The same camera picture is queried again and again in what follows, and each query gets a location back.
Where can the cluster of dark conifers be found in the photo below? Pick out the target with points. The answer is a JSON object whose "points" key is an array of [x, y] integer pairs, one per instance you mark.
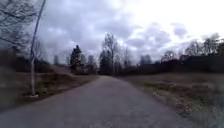
{"points": [[105, 65]]}

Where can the tall bare tree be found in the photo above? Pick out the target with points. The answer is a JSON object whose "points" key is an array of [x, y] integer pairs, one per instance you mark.
{"points": [[110, 46]]}

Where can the tall dark conifer tree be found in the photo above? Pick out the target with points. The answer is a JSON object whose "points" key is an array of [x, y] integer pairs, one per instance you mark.
{"points": [[76, 58]]}

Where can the grey asphalt road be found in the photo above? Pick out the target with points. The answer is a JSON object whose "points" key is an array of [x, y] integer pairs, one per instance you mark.
{"points": [[103, 106]]}

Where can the long dark hedge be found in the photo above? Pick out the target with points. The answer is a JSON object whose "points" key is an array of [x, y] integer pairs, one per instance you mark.
{"points": [[186, 65]]}

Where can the dry grass verge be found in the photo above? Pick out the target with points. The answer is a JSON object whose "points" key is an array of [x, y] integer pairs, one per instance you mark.
{"points": [[20, 87], [186, 89]]}

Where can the pale lamp pole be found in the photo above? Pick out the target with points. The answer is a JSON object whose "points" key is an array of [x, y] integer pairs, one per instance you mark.
{"points": [[32, 76]]}

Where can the dark bushes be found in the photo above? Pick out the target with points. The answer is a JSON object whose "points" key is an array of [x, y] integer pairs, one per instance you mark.
{"points": [[20, 64]]}

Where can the row of bare trees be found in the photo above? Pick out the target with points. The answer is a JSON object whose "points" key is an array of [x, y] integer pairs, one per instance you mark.
{"points": [[206, 46]]}

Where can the bare branchy tree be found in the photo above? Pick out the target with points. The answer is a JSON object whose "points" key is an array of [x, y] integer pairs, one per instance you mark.
{"points": [[13, 20]]}

